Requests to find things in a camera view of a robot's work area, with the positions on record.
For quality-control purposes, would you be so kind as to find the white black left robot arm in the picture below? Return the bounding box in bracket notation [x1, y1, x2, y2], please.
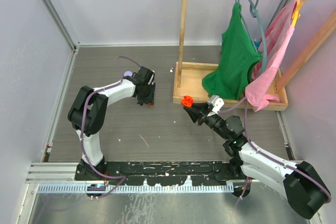
[68, 66, 155, 180]

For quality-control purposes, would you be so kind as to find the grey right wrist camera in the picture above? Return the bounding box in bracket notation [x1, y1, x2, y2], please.
[207, 95, 225, 116]

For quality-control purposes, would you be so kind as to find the pink shirt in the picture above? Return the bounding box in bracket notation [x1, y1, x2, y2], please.
[245, 0, 300, 112]

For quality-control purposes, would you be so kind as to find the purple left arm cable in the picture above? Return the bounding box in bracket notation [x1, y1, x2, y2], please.
[79, 56, 142, 198]

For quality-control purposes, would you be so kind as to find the green shirt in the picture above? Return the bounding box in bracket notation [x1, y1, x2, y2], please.
[202, 3, 261, 100]

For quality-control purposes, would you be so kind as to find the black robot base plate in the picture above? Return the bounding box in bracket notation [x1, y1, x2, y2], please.
[75, 161, 260, 187]

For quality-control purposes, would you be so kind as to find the white slotted cable duct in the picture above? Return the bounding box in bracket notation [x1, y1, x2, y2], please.
[37, 182, 234, 194]

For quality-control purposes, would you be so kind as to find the orange earbud charging case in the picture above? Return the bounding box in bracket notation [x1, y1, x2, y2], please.
[181, 95, 194, 108]

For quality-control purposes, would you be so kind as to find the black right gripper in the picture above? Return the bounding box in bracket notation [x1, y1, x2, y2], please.
[184, 101, 229, 140]

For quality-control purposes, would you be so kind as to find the purple round charging case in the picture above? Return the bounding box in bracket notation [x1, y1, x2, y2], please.
[123, 71, 133, 77]

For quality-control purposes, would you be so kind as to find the blue cloth item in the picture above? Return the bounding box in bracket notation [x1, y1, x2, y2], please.
[254, 39, 262, 52]

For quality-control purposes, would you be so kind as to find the grey blue clothes hanger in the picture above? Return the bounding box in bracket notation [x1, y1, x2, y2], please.
[239, 0, 267, 73]

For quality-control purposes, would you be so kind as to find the yellow clothes hanger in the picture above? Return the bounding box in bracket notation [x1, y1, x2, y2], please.
[291, 0, 307, 27]

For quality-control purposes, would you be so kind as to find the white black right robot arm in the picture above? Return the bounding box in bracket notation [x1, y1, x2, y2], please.
[181, 95, 331, 219]

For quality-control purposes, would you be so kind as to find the wooden clothes rack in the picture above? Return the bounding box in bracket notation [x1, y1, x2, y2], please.
[173, 0, 335, 111]

